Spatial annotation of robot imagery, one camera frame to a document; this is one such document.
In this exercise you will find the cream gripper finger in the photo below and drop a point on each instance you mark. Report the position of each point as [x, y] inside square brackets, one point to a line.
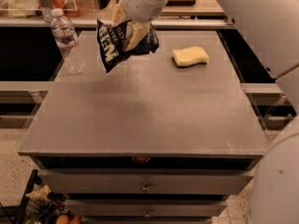
[135, 32]
[119, 15]

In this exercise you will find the clear plastic bin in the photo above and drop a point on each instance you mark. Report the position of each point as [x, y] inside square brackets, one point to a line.
[30, 8]

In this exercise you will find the lower grey drawer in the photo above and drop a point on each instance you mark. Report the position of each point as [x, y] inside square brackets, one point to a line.
[145, 208]

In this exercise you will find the yellow sponge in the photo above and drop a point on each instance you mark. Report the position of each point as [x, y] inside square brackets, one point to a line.
[189, 56]

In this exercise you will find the blue Kettle chip bag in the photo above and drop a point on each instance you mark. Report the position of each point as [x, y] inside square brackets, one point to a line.
[115, 43]

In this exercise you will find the upper grey drawer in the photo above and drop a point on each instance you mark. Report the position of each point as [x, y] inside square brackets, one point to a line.
[207, 183]

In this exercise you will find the grey drawer cabinet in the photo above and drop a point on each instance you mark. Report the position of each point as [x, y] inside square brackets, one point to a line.
[145, 116]

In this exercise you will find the clear plastic water bottle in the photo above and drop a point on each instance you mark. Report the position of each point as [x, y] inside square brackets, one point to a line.
[66, 39]

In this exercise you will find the black wire basket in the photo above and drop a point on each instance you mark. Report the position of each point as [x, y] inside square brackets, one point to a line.
[39, 205]

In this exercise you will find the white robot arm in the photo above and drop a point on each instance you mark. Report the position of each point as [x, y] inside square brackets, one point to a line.
[271, 30]

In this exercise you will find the grey drawer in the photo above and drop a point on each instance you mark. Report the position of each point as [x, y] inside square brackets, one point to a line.
[145, 208]
[207, 183]

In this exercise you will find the wooden shelf with metal posts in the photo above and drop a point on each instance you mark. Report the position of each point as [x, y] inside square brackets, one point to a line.
[204, 14]

